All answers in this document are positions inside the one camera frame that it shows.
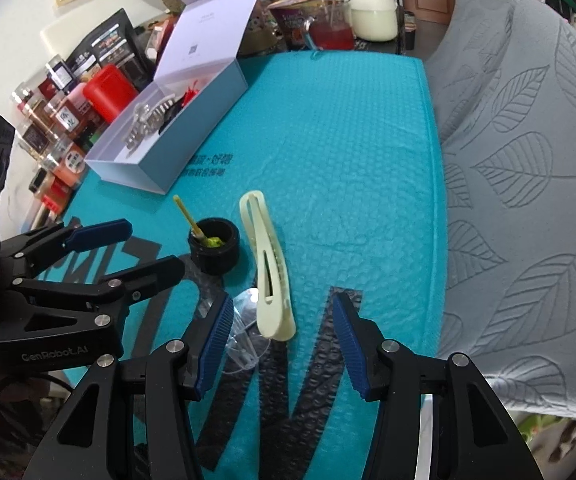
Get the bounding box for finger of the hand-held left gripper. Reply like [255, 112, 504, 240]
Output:
[0, 255, 186, 335]
[0, 219, 133, 281]

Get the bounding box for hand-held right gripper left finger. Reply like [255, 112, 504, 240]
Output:
[25, 292, 236, 480]

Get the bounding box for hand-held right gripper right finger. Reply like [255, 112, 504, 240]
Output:
[332, 292, 544, 480]

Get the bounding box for clear plastic hair clip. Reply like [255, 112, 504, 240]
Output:
[199, 287, 271, 373]

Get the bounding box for small black round container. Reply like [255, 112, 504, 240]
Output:
[189, 218, 241, 276]

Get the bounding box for pale yellow long hair clip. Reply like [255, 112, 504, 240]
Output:
[239, 190, 299, 342]

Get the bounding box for yellow stick with green bead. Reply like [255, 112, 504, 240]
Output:
[173, 195, 226, 251]

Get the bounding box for grey clear hair claw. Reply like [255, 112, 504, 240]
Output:
[124, 100, 169, 153]

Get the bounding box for black long hair clip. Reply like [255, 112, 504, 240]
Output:
[160, 97, 193, 128]

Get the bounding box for cream hair claw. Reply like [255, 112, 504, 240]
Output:
[155, 91, 181, 121]

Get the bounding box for white gift box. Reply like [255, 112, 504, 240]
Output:
[84, 0, 269, 195]

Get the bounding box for cluster of spice jars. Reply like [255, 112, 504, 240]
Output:
[12, 54, 106, 196]

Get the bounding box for red canister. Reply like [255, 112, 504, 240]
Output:
[82, 64, 139, 123]

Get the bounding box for teal bubble mailer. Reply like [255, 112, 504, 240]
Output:
[32, 51, 444, 480]

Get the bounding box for black snack pouch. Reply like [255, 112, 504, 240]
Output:
[65, 8, 156, 93]

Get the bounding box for red packets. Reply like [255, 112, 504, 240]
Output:
[142, 22, 179, 66]

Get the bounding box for white cutting board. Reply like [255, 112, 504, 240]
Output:
[39, 2, 118, 58]

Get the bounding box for instant noodle cup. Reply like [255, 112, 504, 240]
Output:
[267, 0, 331, 51]

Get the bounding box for glass cup with red drink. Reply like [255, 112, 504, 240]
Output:
[308, 0, 356, 52]

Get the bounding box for small black bin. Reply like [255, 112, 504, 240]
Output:
[402, 10, 417, 51]

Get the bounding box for cream enamel kettle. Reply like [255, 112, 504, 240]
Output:
[342, 0, 399, 42]

